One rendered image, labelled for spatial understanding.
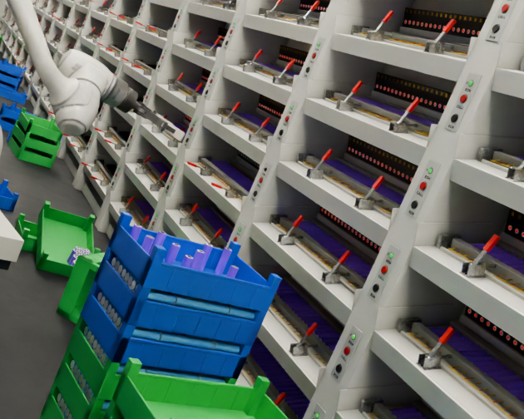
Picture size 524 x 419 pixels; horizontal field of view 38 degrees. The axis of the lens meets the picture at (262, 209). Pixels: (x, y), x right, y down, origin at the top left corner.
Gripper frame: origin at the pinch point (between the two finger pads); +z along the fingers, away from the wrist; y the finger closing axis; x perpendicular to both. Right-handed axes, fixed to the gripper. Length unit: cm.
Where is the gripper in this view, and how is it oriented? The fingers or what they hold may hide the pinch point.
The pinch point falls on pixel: (174, 130)
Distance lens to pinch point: 244.8
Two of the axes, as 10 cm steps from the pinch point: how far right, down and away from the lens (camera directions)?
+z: 7.4, 4.7, 4.8
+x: 5.5, -8.3, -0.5
